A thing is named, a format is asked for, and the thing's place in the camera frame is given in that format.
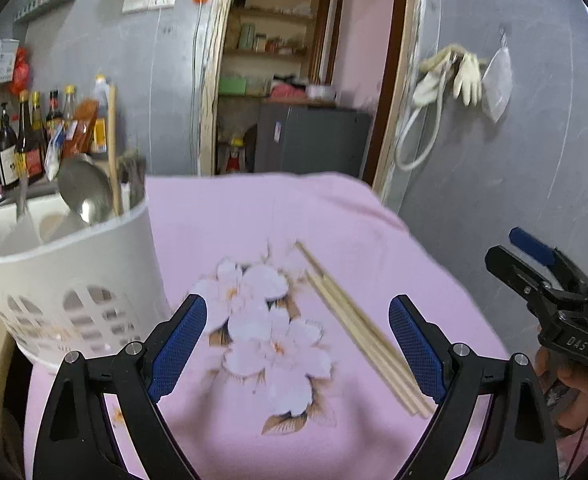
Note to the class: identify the metal spoon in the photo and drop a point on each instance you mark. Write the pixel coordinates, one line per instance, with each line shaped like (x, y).
(81, 185)

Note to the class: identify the white light switch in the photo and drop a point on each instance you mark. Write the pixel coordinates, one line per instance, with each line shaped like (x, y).
(139, 0)

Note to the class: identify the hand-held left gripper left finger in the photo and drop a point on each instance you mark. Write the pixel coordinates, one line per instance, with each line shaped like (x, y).
(179, 350)

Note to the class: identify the red plastic bag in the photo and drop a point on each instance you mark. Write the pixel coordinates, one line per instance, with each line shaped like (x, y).
(20, 70)

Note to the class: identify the cream rubber gloves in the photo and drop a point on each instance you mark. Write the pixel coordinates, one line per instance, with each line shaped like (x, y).
(466, 77)

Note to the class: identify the pink floral tablecloth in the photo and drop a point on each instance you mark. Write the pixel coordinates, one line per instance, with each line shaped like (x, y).
(224, 220)

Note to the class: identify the white perforated wall box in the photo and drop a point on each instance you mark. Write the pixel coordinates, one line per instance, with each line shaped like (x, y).
(1, 62)

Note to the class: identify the blue white packet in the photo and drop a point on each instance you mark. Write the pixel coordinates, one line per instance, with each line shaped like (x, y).
(54, 155)

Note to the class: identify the yellow red bottle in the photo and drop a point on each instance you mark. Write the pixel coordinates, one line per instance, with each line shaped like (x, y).
(234, 157)

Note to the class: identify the clear yellow cap bottle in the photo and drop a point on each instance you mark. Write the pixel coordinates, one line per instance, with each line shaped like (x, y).
(69, 102)

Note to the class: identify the white plastic utensil basket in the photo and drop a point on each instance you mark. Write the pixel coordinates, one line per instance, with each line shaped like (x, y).
(74, 260)

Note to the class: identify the cooking oil jug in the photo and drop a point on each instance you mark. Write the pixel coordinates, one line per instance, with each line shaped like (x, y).
(100, 120)

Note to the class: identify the red label sauce bottle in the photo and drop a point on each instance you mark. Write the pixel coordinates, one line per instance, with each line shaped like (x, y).
(54, 112)

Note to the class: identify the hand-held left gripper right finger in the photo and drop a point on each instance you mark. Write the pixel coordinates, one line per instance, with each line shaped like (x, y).
(416, 347)

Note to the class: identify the wooden door frame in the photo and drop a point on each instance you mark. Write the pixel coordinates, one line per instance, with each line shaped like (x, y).
(211, 85)

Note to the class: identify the dark grey utensil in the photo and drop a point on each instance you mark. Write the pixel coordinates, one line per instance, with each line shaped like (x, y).
(135, 177)

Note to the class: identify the metal utensil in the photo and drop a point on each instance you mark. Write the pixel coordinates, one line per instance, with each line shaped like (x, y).
(22, 195)

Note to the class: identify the person's right hand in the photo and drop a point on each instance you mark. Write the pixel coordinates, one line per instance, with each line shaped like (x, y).
(574, 385)

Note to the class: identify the red cloth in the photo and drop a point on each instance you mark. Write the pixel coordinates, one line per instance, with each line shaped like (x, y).
(286, 92)

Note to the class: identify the white hanging mesh bag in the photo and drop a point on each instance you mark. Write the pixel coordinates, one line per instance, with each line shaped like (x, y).
(496, 85)

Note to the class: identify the grey refrigerator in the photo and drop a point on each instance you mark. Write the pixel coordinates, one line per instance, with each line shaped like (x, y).
(314, 140)

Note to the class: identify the small white pot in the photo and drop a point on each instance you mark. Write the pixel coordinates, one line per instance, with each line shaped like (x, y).
(320, 92)

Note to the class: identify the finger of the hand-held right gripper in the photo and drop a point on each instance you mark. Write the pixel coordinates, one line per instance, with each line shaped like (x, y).
(531, 243)
(516, 272)

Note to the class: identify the orange seasoning packet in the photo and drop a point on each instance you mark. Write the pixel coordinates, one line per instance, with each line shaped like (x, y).
(81, 127)

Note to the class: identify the dark pump dispenser bottle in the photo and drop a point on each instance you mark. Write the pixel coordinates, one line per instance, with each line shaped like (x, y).
(6, 155)

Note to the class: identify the wooden pantry shelf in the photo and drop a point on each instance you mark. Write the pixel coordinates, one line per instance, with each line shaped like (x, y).
(274, 15)

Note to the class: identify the dark soy sauce bottle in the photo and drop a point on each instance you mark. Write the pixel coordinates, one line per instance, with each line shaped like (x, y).
(26, 150)

